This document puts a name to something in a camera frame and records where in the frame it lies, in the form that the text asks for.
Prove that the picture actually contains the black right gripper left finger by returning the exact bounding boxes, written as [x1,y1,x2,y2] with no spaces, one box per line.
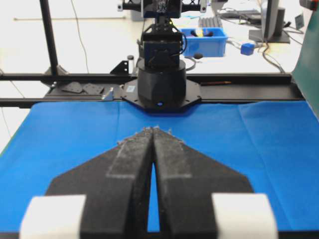
[19,127,153,239]

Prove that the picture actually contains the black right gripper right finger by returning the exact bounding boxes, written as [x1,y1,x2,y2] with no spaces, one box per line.
[152,126,279,239]

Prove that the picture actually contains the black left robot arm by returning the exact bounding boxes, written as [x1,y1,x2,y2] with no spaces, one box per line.
[118,0,207,112]

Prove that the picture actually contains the blue table cloth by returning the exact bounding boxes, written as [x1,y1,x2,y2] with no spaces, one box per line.
[0,101,319,232]

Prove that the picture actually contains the blue plastic bin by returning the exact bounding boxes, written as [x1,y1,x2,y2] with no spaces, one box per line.
[180,27,228,57]

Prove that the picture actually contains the small blue box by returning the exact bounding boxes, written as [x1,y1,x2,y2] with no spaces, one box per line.
[240,43,256,56]

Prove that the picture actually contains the grey computer monitor stand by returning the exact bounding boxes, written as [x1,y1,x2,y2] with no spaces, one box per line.
[249,0,290,44]

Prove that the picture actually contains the silver corner bracket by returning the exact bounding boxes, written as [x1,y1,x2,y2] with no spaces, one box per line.
[101,87,114,102]

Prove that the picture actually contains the black aluminium frame rail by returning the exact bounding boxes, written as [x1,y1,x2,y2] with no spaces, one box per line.
[0,71,303,109]

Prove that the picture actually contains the black vertical frame post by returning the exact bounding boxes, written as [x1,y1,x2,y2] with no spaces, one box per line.
[39,0,58,76]

